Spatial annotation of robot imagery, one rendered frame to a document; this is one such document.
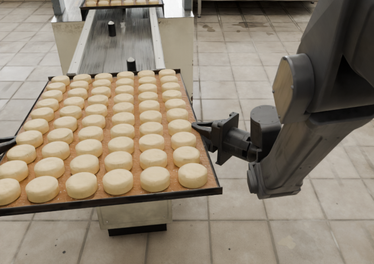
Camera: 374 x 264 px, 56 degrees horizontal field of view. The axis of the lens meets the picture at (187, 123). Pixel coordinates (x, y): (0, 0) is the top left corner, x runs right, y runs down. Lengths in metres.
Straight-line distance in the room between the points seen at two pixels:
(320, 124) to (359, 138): 2.29
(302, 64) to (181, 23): 1.64
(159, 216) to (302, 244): 0.69
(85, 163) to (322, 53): 0.48
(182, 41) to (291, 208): 1.06
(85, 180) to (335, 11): 0.47
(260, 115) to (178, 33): 1.32
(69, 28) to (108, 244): 1.08
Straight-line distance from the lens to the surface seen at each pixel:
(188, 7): 1.99
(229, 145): 0.71
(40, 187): 0.62
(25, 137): 0.78
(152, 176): 0.59
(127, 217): 1.68
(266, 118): 0.64
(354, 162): 2.39
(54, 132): 0.77
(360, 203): 2.14
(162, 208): 1.64
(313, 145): 0.39
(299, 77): 0.28
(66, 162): 0.70
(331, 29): 0.25
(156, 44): 1.39
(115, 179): 0.60
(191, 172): 0.60
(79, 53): 1.36
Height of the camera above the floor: 1.42
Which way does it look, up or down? 35 degrees down
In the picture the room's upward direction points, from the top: straight up
